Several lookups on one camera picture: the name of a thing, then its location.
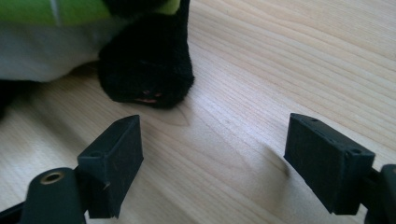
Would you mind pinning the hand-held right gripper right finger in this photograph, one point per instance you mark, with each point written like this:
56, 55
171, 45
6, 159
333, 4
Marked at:
327, 165

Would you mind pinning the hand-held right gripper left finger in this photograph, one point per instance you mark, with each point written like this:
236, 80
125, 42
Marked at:
113, 165

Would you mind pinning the black white green plush toy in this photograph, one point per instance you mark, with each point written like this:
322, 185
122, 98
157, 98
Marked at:
146, 62

